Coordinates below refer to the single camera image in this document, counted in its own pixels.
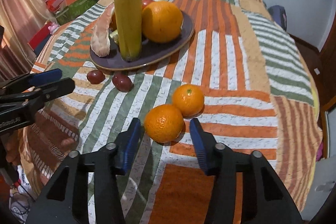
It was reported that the orange with sticker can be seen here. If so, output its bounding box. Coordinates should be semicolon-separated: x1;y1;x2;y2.
109;13;117;31

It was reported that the cut yellow banana piece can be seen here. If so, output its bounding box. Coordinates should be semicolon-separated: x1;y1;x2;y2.
114;0;142;62

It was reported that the red tomato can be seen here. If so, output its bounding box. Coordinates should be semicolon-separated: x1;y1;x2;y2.
142;0;154;9

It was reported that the large orange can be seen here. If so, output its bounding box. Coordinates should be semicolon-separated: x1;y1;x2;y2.
142;1;183;43

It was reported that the long yellow banana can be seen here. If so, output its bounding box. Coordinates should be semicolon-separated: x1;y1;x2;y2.
109;30;119;45

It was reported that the red and blue box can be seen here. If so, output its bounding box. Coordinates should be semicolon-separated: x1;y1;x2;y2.
28;22;52;56

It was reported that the dark red grape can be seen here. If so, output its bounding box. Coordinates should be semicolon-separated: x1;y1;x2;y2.
87;69;105;85
112;73;133;93

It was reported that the pink toy figure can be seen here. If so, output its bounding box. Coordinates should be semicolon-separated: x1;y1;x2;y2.
48;23;60;35

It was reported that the white plastic chair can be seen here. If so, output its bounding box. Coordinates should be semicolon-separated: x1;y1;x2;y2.
305;156;335;220

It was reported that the small mandarin front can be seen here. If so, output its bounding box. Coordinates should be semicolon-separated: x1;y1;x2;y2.
143;104;185;143

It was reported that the small mandarin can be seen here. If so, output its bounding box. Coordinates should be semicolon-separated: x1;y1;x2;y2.
172;84;205;118
143;104;185;143

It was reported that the orange red boxes stack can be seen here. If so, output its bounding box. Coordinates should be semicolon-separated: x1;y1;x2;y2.
45;0;83;13

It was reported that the striped pink curtain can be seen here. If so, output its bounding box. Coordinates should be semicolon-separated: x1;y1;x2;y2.
1;0;54;81

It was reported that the green patterned box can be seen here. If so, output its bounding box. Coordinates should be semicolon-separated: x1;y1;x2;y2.
55;0;97;25

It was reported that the small mandarin rear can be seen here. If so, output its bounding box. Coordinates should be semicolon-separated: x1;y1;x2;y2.
172;84;205;118

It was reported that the purple ceramic plate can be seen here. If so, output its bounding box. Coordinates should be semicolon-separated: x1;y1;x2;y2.
90;12;194;72

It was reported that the striped patchwork bedspread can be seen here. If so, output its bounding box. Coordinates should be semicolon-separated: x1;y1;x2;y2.
21;0;322;210

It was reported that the blue bag beside bed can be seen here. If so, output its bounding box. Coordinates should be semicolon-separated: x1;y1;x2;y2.
268;5;287;31

